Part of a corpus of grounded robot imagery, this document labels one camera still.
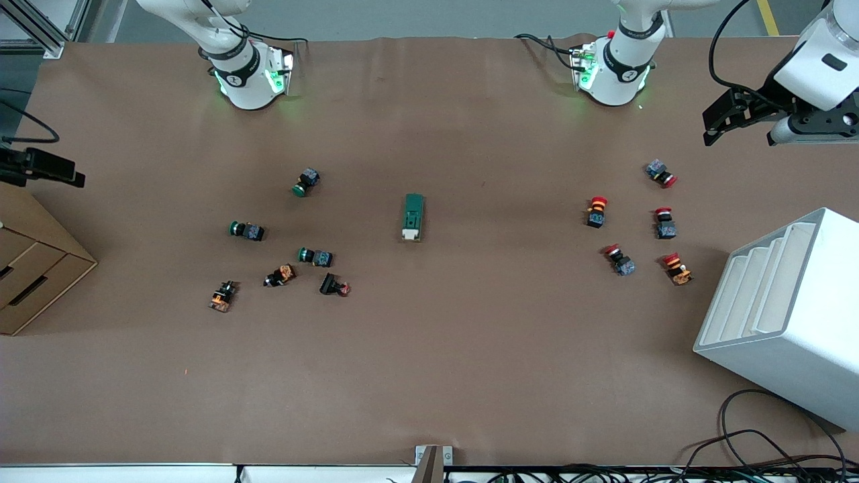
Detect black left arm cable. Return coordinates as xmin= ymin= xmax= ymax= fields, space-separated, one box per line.
xmin=708 ymin=0 xmax=779 ymax=101

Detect metal table bracket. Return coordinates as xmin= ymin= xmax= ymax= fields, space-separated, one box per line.
xmin=415 ymin=445 xmax=454 ymax=483

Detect black base cable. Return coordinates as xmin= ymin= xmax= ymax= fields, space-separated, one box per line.
xmin=201 ymin=0 xmax=308 ymax=46
xmin=513 ymin=32 xmax=579 ymax=71

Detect white slotted rack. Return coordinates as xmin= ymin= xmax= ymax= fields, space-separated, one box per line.
xmin=693 ymin=207 xmax=859 ymax=432

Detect black right base cable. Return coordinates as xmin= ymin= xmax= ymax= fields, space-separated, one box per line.
xmin=201 ymin=0 xmax=308 ymax=46

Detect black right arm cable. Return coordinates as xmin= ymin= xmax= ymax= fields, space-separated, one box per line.
xmin=0 ymin=101 xmax=60 ymax=146

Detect brown cardboard box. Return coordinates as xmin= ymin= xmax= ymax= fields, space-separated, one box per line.
xmin=0 ymin=178 xmax=99 ymax=336

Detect green load switch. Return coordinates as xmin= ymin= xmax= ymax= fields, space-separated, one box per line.
xmin=401 ymin=193 xmax=426 ymax=242

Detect black left base cable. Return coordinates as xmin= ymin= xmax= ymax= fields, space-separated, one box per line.
xmin=513 ymin=32 xmax=579 ymax=71

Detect black cable bundle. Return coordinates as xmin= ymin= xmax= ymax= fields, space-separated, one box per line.
xmin=443 ymin=462 xmax=859 ymax=483

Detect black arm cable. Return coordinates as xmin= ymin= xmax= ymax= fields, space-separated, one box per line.
xmin=0 ymin=101 xmax=60 ymax=146
xmin=708 ymin=0 xmax=779 ymax=101

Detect black looped floor cable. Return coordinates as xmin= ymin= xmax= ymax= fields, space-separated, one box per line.
xmin=685 ymin=389 xmax=850 ymax=470

